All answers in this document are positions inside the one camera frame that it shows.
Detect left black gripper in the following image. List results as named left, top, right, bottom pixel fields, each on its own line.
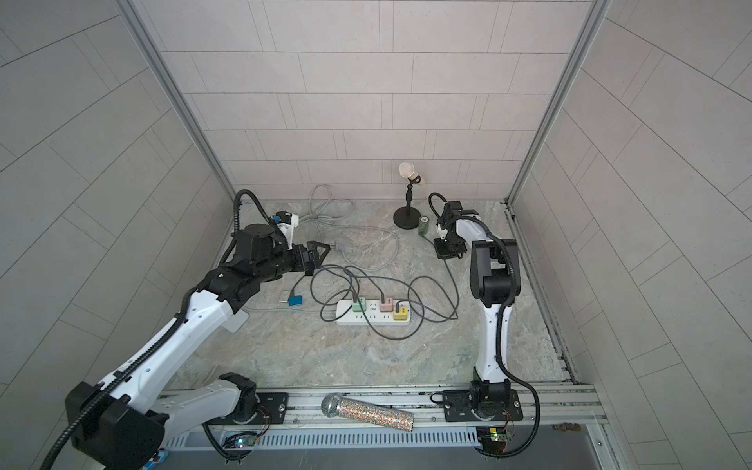
left=255, top=241, right=332, bottom=284

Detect green charger plug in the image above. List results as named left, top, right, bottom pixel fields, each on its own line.
left=352, top=298, right=367, bottom=313

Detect dark grey charging cable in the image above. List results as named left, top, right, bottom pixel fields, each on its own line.
left=290, top=231, right=462, bottom=342

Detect white power strip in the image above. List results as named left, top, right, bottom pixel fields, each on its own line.
left=335, top=299, right=411, bottom=326

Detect yellow charger plug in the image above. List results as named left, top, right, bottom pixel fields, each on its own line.
left=393, top=302, right=410, bottom=322

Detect pink charger plug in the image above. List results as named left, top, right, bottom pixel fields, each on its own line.
left=379, top=298, right=395, bottom=313

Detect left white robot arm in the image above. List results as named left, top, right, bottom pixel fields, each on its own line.
left=41, top=189, right=331, bottom=469

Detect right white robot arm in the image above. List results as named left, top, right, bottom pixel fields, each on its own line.
left=428, top=192, right=542, bottom=459

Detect green camouflage tape roll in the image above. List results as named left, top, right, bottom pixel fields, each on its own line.
left=418, top=215, right=430, bottom=236

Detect beige microphone on stand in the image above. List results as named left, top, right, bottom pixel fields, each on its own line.
left=393, top=162, right=422, bottom=230

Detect grey plastic holder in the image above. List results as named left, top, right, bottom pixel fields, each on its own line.
left=222, top=311, right=249, bottom=333

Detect glitter handheld microphone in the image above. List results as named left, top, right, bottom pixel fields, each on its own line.
left=321, top=394, right=414, bottom=433

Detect left circuit board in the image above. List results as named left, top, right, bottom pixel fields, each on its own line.
left=223, top=432, right=259, bottom=450

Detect circuit board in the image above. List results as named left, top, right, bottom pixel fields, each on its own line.
left=476, top=427, right=513, bottom=454
left=223, top=432, right=259, bottom=450

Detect right circuit board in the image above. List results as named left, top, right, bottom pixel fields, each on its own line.
left=476, top=427, right=513, bottom=454

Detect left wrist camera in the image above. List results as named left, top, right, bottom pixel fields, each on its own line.
left=272, top=211, right=300, bottom=250

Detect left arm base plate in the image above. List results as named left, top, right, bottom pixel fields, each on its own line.
left=209, top=392, right=290, bottom=426

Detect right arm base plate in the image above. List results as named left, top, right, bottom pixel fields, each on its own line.
left=436, top=384, right=524, bottom=423

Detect aluminium rail frame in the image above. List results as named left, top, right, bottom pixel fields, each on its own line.
left=161, top=383, right=607, bottom=452

